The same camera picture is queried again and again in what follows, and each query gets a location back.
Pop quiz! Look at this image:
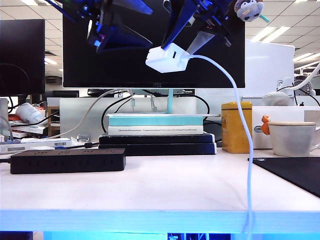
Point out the grey plush toy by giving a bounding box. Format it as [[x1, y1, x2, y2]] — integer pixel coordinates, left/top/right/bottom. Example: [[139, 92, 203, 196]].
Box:
[[233, 0, 271, 24]]

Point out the white rounded object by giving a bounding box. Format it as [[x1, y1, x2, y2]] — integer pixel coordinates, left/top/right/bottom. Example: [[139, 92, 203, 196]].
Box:
[[261, 91, 291, 107]]

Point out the teal book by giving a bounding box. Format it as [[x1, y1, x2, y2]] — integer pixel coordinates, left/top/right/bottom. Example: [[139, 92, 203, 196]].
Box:
[[108, 116, 204, 127]]

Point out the black monitor with pole stand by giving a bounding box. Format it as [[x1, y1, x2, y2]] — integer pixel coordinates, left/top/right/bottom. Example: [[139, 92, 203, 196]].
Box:
[[0, 19, 46, 96]]

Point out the white plastic bottle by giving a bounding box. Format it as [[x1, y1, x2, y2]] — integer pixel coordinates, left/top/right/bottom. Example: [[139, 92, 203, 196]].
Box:
[[15, 102, 46, 125]]

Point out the yellow tin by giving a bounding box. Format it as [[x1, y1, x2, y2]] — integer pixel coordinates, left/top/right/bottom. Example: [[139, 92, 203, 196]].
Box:
[[221, 101, 253, 154]]

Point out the black monitor cable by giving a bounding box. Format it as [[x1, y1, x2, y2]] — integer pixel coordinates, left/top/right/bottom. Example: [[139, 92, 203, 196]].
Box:
[[101, 94, 135, 133], [194, 92, 211, 123]]

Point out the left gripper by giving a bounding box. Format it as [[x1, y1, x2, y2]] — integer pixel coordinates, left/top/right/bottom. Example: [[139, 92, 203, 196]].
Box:
[[62, 0, 154, 55]]

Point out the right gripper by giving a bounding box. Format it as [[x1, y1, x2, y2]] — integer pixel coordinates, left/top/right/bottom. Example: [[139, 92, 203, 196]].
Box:
[[161, 0, 236, 55]]

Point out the black AOC monitor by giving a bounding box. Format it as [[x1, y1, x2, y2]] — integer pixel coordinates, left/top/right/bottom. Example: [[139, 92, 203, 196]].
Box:
[[62, 0, 246, 89]]

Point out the blue plug black cable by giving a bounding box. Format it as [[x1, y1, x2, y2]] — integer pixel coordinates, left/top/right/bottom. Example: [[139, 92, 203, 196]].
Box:
[[55, 141, 100, 151]]

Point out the thick grey cable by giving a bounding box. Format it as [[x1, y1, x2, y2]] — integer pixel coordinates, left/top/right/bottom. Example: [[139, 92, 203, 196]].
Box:
[[47, 88, 133, 140]]

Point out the brown wooden shelf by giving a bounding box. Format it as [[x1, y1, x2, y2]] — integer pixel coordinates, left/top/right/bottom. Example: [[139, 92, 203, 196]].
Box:
[[46, 106, 61, 137]]

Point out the white charger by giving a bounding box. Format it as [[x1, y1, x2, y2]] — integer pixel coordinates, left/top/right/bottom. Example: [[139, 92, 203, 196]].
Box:
[[145, 42, 191, 74]]

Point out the black mouse pad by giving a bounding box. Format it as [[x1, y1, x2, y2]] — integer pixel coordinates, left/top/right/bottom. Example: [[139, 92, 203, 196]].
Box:
[[247, 156, 320, 198]]

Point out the white mug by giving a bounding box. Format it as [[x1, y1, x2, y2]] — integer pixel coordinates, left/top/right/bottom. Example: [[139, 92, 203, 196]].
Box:
[[267, 121, 320, 158]]

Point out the blue white medicine box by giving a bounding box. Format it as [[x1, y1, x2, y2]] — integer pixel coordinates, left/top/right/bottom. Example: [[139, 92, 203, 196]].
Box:
[[0, 137, 78, 155]]

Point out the white charger cable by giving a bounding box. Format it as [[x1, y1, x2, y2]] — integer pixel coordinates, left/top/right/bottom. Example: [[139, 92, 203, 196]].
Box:
[[187, 54, 255, 240]]

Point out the white book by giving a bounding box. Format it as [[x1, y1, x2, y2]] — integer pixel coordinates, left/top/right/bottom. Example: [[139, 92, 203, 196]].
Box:
[[107, 125, 205, 136]]

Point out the orange fox figurine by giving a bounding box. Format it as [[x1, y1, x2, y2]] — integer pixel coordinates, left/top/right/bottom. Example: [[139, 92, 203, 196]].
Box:
[[261, 114, 272, 135]]

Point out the messy book pile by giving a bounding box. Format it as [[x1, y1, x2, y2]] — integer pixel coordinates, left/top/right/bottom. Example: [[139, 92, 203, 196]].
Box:
[[8, 113, 48, 140]]

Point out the white curved hose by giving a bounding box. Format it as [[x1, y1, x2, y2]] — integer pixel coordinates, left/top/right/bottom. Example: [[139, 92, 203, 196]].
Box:
[[292, 61, 320, 91]]

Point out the black power strip wood top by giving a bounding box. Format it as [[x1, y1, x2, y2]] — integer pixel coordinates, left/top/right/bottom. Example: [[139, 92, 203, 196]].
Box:
[[9, 147, 127, 175]]

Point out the white board panel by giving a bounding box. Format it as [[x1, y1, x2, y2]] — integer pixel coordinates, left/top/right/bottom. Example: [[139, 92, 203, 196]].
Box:
[[244, 39, 296, 98]]

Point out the black book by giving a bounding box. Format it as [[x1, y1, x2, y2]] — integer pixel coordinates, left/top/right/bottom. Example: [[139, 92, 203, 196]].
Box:
[[98, 132, 216, 145], [98, 142, 217, 156]]

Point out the silver monitor stand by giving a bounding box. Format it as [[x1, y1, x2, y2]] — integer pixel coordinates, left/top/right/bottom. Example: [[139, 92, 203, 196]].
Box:
[[104, 87, 222, 118]]

